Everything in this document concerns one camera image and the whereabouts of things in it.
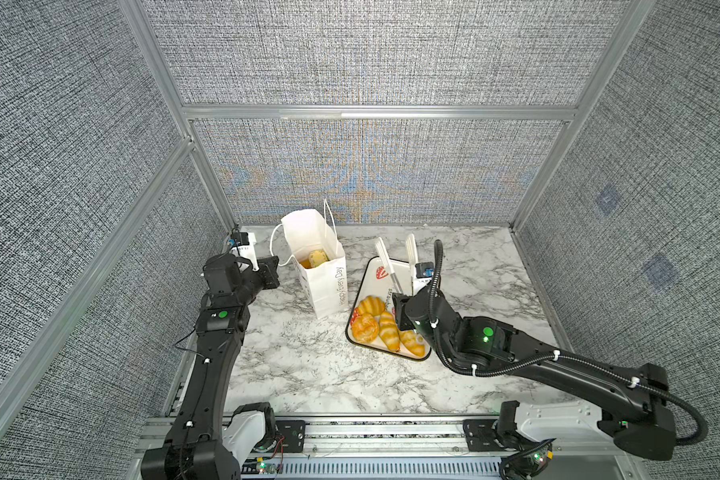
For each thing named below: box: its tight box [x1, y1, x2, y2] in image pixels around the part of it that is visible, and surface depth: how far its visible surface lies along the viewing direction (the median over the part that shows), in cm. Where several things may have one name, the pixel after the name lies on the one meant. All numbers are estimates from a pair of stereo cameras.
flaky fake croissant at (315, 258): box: [300, 249, 330, 269], surface depth 102 cm
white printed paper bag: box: [270, 199, 349, 320], surface depth 89 cm
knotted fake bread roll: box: [352, 313, 380, 343], surface depth 89 cm
